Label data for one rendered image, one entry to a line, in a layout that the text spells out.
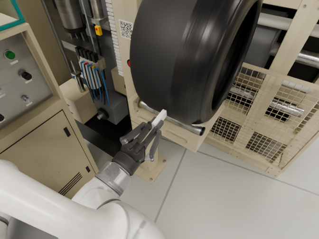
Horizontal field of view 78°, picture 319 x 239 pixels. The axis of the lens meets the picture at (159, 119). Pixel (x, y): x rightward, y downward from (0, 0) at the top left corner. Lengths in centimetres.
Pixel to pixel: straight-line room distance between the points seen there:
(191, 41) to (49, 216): 47
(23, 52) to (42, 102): 26
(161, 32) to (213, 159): 148
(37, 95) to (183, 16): 79
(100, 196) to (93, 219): 15
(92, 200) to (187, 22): 50
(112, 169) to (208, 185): 130
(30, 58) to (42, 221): 79
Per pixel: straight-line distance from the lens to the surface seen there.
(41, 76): 109
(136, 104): 97
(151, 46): 60
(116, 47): 103
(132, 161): 56
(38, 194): 37
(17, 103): 108
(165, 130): 95
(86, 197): 53
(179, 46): 56
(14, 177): 38
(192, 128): 88
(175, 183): 173
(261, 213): 182
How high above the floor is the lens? 158
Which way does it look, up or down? 48 degrees down
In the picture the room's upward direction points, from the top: straight up
